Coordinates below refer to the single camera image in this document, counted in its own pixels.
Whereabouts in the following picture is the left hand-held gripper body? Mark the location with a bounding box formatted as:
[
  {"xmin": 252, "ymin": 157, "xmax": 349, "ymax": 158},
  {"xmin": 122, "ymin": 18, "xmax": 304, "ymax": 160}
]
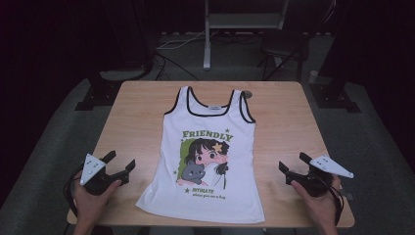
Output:
[{"xmin": 79, "ymin": 154, "xmax": 130, "ymax": 196}]

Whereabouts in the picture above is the person's left hand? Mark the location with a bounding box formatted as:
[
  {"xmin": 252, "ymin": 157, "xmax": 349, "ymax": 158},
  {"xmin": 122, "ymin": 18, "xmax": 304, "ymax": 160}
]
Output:
[{"xmin": 73, "ymin": 171, "xmax": 122, "ymax": 226}]

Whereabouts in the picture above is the black stand base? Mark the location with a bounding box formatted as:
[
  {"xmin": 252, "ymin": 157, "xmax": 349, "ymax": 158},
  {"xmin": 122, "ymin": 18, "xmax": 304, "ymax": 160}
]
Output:
[
  {"xmin": 74, "ymin": 72, "xmax": 122, "ymax": 112},
  {"xmin": 309, "ymin": 81, "xmax": 361, "ymax": 114}
]

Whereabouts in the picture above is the grey metal stand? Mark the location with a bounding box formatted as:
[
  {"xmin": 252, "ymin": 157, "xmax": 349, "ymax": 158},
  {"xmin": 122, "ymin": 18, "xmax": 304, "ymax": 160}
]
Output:
[{"xmin": 203, "ymin": 0, "xmax": 290, "ymax": 71}]

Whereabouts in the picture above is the white printed tank top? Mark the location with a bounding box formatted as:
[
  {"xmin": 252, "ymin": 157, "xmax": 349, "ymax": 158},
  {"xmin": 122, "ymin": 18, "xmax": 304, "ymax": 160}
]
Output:
[{"xmin": 135, "ymin": 85, "xmax": 266, "ymax": 224}]

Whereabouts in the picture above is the person's right hand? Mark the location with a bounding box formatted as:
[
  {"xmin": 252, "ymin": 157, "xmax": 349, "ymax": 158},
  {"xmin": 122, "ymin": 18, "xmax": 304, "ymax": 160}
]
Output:
[{"xmin": 290, "ymin": 175, "xmax": 343, "ymax": 226}]

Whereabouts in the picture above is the white floor cable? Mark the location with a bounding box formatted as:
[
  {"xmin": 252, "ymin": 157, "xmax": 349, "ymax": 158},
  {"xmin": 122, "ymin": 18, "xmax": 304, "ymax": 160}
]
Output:
[{"xmin": 156, "ymin": 29, "xmax": 216, "ymax": 51}]

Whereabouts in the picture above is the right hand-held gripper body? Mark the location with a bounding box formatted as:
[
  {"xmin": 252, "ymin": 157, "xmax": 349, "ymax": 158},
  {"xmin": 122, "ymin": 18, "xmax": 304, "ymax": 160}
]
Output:
[{"xmin": 285, "ymin": 154, "xmax": 355, "ymax": 198}]

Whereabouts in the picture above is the black floor cable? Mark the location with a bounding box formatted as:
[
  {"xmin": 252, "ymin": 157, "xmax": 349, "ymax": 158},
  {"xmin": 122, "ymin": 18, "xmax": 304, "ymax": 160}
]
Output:
[{"xmin": 153, "ymin": 52, "xmax": 200, "ymax": 81}]

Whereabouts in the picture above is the black folding stand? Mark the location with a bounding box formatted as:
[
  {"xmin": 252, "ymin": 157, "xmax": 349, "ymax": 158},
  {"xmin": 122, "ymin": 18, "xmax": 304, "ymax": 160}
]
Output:
[{"xmin": 257, "ymin": 32, "xmax": 309, "ymax": 82}]

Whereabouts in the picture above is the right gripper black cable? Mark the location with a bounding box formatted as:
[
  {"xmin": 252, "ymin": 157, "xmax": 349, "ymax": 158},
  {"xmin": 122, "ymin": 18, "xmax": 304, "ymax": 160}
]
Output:
[{"xmin": 321, "ymin": 180, "xmax": 346, "ymax": 226}]

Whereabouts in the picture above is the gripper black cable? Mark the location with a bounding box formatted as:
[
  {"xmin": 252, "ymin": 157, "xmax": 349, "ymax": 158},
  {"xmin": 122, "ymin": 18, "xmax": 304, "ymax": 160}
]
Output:
[
  {"xmin": 63, "ymin": 165, "xmax": 84, "ymax": 218},
  {"xmin": 321, "ymin": 180, "xmax": 346, "ymax": 226}
]

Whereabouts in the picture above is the round grey stand base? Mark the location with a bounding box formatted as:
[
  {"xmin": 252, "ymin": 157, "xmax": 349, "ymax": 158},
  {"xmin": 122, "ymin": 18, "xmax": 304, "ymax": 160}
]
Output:
[{"xmin": 99, "ymin": 67, "xmax": 146, "ymax": 82}]

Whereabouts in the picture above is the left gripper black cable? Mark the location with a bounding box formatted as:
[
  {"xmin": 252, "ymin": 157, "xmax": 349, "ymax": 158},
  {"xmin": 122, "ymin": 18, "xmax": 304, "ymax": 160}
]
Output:
[{"xmin": 63, "ymin": 165, "xmax": 84, "ymax": 218}]

